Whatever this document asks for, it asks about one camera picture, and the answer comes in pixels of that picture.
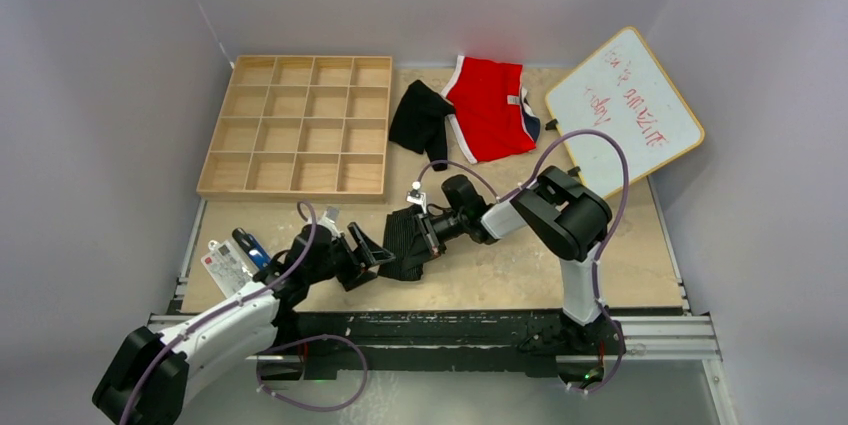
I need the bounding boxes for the plain black underwear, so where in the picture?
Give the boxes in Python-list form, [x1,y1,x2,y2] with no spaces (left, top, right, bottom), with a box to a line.
[388,80,455,162]

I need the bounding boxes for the red white blue underwear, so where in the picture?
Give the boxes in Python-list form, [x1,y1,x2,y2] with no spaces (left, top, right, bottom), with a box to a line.
[441,55,541,164]

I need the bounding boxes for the white board with wooden frame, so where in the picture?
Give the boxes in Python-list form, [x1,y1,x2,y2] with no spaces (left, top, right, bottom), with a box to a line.
[545,27,705,183]

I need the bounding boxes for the black striped underwear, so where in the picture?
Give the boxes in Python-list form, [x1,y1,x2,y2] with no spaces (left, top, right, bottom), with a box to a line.
[378,205,427,282]

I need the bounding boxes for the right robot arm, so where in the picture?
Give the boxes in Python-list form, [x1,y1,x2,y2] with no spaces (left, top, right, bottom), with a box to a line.
[400,166,613,352]

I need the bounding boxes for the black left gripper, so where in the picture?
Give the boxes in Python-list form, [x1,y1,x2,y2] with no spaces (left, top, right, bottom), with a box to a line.
[306,225,392,291]

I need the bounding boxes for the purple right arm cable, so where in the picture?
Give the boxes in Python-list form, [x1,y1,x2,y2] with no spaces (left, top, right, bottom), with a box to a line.
[413,129,631,397]

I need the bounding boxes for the plastic packaged card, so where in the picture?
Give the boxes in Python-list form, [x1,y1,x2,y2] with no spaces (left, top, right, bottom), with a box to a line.
[201,239,257,297]

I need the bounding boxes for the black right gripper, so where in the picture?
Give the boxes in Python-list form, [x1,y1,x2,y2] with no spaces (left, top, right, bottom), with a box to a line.
[405,209,468,270]

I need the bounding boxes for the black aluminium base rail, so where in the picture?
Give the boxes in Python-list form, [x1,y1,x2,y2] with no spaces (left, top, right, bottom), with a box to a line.
[145,305,720,384]

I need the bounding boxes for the wooden compartment tray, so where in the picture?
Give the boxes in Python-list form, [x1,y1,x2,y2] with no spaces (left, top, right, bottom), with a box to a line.
[196,55,393,203]

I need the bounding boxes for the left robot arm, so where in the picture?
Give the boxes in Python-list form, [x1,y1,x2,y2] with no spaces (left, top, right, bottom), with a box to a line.
[92,223,395,424]

